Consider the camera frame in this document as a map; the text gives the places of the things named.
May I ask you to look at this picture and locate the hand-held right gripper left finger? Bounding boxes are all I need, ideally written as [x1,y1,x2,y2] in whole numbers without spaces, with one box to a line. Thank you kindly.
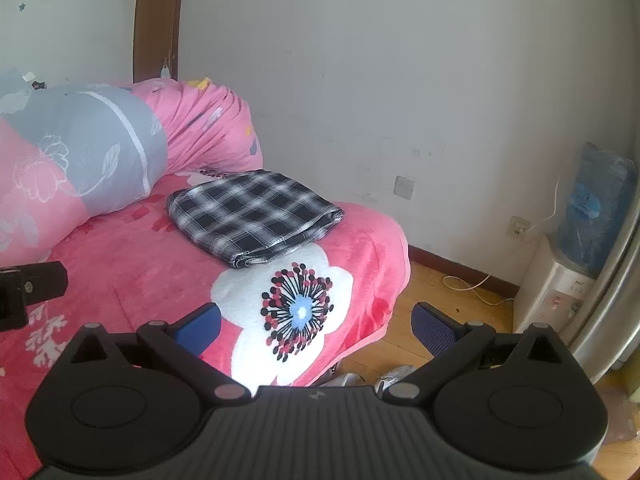
[70,302,248,403]

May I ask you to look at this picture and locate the silver shoe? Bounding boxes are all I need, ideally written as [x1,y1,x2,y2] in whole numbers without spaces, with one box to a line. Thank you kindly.
[375,365,418,397]

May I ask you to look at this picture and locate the white water dispenser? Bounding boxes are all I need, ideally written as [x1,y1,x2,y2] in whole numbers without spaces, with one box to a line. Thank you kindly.
[512,235,596,341]

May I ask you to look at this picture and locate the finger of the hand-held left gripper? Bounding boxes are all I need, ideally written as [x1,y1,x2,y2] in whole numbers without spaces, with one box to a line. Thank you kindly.
[20,261,68,306]

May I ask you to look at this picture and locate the red floral fleece blanket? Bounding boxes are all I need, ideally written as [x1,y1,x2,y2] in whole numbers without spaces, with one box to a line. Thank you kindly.
[0,167,412,480]

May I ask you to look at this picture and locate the white power cable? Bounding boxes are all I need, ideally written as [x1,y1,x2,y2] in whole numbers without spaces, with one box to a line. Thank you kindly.
[517,180,561,236]
[442,274,516,307]

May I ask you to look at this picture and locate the grey metal appliance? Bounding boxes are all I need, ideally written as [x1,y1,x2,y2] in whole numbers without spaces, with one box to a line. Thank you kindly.
[567,195,640,386]

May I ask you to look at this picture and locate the white wall socket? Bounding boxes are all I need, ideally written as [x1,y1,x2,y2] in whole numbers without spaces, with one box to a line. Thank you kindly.
[507,216,532,241]

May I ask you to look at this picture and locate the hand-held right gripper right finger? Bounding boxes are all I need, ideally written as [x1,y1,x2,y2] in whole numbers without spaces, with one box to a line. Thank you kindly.
[384,302,568,403]

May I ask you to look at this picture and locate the black white plaid pants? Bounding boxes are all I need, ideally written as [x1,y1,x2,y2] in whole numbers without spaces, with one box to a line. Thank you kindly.
[166,170,345,269]

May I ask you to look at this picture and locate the blue water bottle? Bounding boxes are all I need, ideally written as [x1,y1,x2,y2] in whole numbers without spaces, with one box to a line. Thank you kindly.
[556,142,638,278]

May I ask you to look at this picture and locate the brown wooden door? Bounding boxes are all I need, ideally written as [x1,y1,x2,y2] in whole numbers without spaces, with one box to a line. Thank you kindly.
[132,0,187,83]

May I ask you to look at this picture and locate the pink grey floral duvet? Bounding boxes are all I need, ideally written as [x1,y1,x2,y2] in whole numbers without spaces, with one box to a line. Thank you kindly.
[0,67,168,266]

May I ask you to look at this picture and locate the pink printed pillow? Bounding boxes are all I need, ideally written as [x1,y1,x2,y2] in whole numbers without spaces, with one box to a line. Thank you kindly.
[127,79,264,176]

